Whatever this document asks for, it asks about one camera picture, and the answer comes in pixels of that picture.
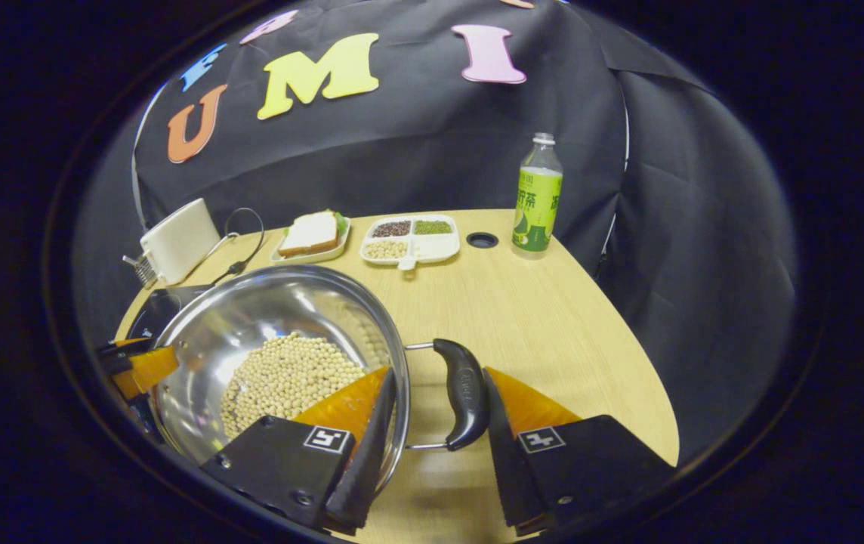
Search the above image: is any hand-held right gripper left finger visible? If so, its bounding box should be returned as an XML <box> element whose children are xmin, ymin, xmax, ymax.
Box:
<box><xmin>200</xmin><ymin>366</ymin><xmax>397</xmax><ymax>533</ymax></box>

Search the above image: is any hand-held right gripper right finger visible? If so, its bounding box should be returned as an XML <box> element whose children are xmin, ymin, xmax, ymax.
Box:
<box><xmin>483</xmin><ymin>366</ymin><xmax>676</xmax><ymax>533</ymax></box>

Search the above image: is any black induction cooktop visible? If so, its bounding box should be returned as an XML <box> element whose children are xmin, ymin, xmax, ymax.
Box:
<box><xmin>126</xmin><ymin>283</ymin><xmax>214</xmax><ymax>447</ymax></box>

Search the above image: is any steel pot with black handles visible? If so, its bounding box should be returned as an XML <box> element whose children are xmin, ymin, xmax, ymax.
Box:
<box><xmin>151</xmin><ymin>264</ymin><xmax>492</xmax><ymax>477</ymax></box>

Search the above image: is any pile of soybeans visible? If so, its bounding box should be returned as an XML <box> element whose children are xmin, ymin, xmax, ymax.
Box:
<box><xmin>221</xmin><ymin>332</ymin><xmax>366</xmax><ymax>439</ymax></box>

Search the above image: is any white toaster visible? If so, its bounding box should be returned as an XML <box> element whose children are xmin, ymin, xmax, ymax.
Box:
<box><xmin>140</xmin><ymin>198</ymin><xmax>221</xmax><ymax>286</ymax></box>

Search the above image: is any pale green sandwich plate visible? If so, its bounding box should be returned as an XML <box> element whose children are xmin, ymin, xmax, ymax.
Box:
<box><xmin>271</xmin><ymin>214</ymin><xmax>351</xmax><ymax>265</ymax></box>

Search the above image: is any white bread sandwich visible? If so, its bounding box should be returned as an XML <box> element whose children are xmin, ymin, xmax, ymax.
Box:
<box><xmin>279</xmin><ymin>212</ymin><xmax>340</xmax><ymax>258</ymax></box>

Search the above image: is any white divided dish of beans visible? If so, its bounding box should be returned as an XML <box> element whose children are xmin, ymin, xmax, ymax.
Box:
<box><xmin>360</xmin><ymin>215</ymin><xmax>461</xmax><ymax>271</ymax></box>

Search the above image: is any green tea bottle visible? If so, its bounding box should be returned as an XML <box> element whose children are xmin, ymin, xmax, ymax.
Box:
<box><xmin>511</xmin><ymin>133</ymin><xmax>563</xmax><ymax>260</ymax></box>

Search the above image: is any black backdrop cloth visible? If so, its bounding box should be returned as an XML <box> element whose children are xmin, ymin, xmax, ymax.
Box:
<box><xmin>73</xmin><ymin>0</ymin><xmax>799</xmax><ymax>454</ymax></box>

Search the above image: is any wire mesh holder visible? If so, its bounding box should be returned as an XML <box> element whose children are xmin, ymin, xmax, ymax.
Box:
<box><xmin>123</xmin><ymin>253</ymin><xmax>158</xmax><ymax>291</ymax></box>

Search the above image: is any white power cable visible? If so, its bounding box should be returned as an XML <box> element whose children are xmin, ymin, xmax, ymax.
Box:
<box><xmin>202</xmin><ymin>230</ymin><xmax>240</xmax><ymax>265</ymax></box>

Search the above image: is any black power cable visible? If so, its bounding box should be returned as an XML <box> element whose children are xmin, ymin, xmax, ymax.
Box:
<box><xmin>213</xmin><ymin>208</ymin><xmax>265</xmax><ymax>288</ymax></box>

